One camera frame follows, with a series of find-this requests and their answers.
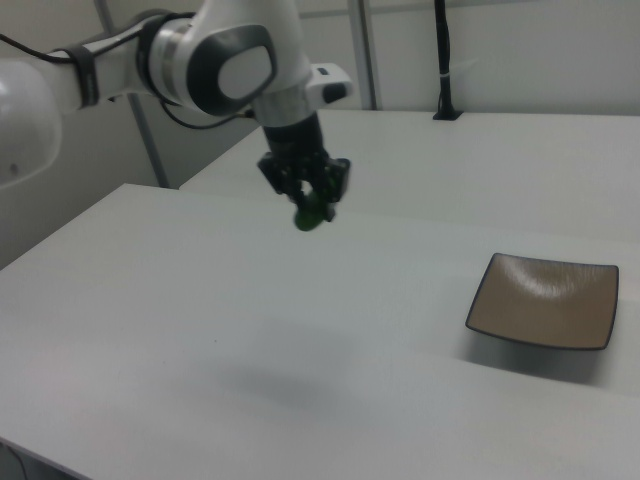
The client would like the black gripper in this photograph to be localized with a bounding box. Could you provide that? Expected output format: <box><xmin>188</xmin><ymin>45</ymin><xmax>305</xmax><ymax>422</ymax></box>
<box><xmin>256</xmin><ymin>111</ymin><xmax>353</xmax><ymax>224</ymax></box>

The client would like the grey partition post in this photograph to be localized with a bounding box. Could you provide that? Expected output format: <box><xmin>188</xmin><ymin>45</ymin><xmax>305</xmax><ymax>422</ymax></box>
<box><xmin>348</xmin><ymin>0</ymin><xmax>378</xmax><ymax>111</ymax></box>
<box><xmin>97</xmin><ymin>0</ymin><xmax>170</xmax><ymax>190</ymax></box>

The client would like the black camera pole with base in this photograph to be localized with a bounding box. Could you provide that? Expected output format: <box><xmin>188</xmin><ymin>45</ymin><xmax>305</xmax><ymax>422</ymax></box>
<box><xmin>431</xmin><ymin>0</ymin><xmax>465</xmax><ymax>123</ymax></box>

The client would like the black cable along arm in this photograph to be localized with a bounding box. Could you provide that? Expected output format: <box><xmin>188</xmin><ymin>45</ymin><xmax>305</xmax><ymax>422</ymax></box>
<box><xmin>0</xmin><ymin>32</ymin><xmax>254</xmax><ymax>129</ymax></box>

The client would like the black strap on arm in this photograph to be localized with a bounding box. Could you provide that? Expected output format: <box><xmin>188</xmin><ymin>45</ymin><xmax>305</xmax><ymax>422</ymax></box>
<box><xmin>63</xmin><ymin>43</ymin><xmax>103</xmax><ymax>110</ymax></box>

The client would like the square brown ceramic plate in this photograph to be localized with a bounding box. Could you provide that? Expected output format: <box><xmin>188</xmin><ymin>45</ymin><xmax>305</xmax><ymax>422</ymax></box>
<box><xmin>464</xmin><ymin>251</ymin><xmax>622</xmax><ymax>353</ymax></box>

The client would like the green cucumber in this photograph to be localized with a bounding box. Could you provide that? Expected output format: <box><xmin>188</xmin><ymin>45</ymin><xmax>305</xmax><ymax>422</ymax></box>
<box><xmin>291</xmin><ymin>192</ymin><xmax>327</xmax><ymax>234</ymax></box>

